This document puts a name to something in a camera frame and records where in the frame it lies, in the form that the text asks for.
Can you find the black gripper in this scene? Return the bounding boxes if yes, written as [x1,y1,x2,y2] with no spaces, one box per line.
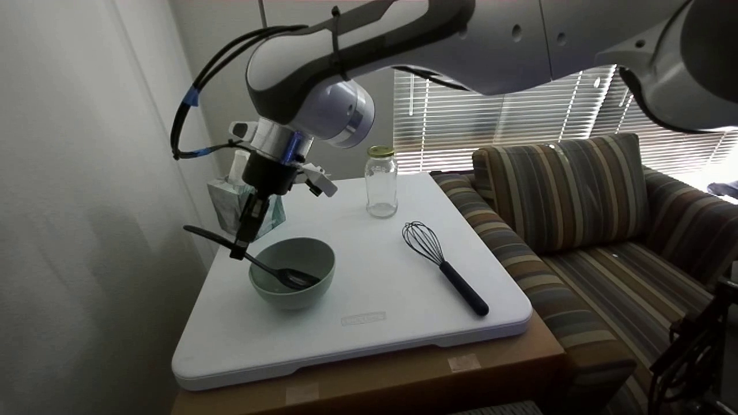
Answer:
[229,157,301,260]

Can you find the black spoon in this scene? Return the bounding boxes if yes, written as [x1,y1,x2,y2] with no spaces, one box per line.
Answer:
[182,225,321,293]

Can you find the green bowl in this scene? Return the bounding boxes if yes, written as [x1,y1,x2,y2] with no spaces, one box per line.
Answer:
[246,236,339,314]

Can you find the white table board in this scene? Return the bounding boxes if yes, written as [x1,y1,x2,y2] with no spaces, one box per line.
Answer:
[168,172,536,392]

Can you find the glass jar with lid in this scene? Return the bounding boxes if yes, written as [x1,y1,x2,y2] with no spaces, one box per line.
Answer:
[363,143,401,221]

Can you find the wooden table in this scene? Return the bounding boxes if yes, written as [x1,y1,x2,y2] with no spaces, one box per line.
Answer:
[168,311,573,415]

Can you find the white window blinds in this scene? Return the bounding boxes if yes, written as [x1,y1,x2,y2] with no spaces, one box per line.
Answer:
[392,65,738,195]

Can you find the striped sofa cushion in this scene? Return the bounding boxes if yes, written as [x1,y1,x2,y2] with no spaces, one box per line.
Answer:
[470,131,650,259]

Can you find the striped sofa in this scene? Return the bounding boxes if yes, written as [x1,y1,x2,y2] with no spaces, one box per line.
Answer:
[426,164,738,415]

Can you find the blue object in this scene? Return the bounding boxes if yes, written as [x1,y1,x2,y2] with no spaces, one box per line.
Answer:
[707,180,738,204]

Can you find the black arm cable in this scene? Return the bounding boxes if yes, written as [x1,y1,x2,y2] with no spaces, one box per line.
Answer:
[168,23,310,164]

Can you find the black handled wire whisk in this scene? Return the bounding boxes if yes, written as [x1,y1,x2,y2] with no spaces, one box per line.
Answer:
[399,221,491,322]

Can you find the black metal frame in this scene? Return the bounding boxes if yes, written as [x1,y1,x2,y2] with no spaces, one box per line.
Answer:
[647,278,738,415]

